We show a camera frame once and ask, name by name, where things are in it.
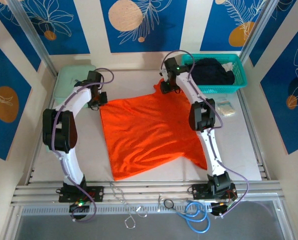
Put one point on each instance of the orange t-shirt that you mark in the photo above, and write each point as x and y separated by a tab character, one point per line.
144	135

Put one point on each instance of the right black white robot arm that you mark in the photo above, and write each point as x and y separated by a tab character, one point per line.
204	120

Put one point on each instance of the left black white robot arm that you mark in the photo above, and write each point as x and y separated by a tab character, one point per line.
64	130

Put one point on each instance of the mint green storage case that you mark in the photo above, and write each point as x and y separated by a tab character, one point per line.
66	80

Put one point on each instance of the navy t-shirt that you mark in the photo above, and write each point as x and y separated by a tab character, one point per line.
211	72

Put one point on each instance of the small clear plastic packet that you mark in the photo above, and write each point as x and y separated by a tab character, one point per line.
226	108

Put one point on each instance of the white cloth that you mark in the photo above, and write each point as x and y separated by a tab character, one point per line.
227	66

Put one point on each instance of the teal plastic basket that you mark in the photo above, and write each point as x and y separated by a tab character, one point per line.
241	75

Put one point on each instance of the black connector board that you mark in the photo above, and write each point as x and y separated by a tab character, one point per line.
221	207
79	207

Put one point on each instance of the aluminium corner post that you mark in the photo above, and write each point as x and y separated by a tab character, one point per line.
257	27
35	37

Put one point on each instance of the aluminium frame rail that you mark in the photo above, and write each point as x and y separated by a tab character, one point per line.
144	191

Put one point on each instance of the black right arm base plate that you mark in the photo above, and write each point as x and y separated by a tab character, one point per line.
200	191

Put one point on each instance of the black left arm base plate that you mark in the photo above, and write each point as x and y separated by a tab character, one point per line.
99	193

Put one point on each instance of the aluminium side rail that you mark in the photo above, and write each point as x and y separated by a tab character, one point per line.
264	172
30	178

